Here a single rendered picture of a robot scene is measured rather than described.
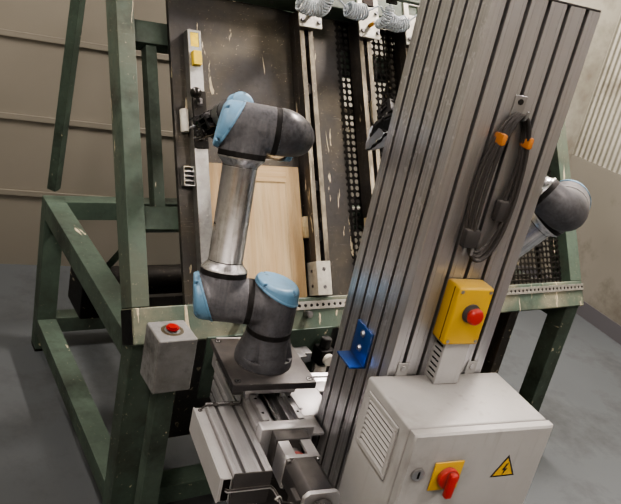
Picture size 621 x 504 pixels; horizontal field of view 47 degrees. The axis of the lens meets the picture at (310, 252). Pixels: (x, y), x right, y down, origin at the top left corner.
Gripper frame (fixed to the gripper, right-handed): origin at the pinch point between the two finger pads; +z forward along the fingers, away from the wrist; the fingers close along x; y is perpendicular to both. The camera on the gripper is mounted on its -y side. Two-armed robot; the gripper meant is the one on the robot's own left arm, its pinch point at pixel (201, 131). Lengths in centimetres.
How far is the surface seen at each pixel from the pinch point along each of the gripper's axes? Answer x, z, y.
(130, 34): -37.6, 7.1, 7.5
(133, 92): -19.3, 7.1, 14.2
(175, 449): 115, 84, 24
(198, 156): 6.9, 8.2, 0.4
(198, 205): 22.4, 8.2, 7.2
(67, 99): -40, 91, 7
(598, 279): 178, 126, -331
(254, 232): 38.4, 10.6, -10.4
